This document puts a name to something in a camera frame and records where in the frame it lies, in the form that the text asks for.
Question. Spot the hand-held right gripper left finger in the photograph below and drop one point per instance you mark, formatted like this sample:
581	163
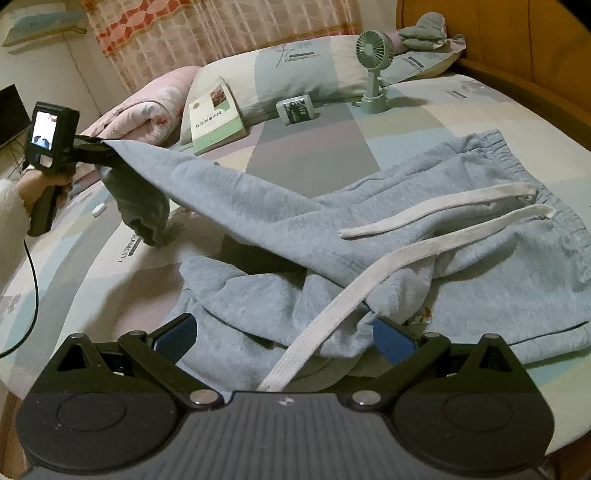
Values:
178	339

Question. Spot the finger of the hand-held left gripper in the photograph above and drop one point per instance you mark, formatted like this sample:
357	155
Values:
94	156
92	140

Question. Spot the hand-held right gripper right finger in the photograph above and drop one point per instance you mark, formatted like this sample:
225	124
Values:
392	344

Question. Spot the person's left forearm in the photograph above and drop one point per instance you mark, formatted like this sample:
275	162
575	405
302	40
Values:
9	230

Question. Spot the person's left hand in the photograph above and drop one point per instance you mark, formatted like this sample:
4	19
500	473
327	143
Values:
32	187

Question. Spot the small white case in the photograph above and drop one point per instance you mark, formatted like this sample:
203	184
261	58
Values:
99	210

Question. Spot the folded pink quilt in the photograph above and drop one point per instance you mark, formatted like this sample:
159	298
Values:
157	115

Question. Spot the white air conditioner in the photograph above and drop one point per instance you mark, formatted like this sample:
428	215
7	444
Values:
41	23

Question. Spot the green and white book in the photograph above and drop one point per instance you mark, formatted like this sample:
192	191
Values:
214	120

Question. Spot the small tissue pack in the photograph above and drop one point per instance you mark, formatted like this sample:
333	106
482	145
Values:
298	110

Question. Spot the patchwork pillow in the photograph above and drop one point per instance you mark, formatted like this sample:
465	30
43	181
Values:
300	69
429	62

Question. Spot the small green handheld fan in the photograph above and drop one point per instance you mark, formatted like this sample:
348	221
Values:
373	46

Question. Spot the pink printed cloth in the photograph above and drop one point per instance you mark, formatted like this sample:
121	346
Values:
393	40

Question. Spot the wooden headboard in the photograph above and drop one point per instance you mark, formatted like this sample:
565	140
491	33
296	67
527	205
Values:
531	46

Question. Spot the black wall television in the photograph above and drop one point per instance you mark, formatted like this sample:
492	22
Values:
11	115

